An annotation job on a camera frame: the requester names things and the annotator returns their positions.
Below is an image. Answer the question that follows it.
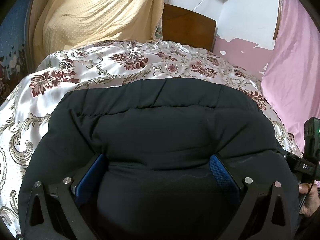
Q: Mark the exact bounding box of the black padded jacket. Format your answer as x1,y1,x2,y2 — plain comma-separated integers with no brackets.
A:
18,78,299,239

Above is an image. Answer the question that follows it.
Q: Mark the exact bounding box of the floral satin bedspread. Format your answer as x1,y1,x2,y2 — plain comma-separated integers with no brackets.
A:
1,41,301,236

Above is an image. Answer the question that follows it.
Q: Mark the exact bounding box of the pink curtain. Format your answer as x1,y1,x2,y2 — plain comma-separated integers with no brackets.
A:
261,0,319,151

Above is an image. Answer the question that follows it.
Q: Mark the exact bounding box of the brown wooden headboard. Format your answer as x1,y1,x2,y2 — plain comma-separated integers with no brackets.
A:
162,4,216,51

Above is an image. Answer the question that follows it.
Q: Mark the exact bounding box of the yellow hanging blanket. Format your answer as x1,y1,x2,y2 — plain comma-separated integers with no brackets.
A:
33,0,164,65

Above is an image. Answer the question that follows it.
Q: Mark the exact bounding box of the blue fabric wardrobe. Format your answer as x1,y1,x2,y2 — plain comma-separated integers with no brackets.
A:
1,0,32,101

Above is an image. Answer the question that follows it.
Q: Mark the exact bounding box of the person right hand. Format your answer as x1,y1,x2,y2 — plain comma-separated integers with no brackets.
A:
299,184,319,217

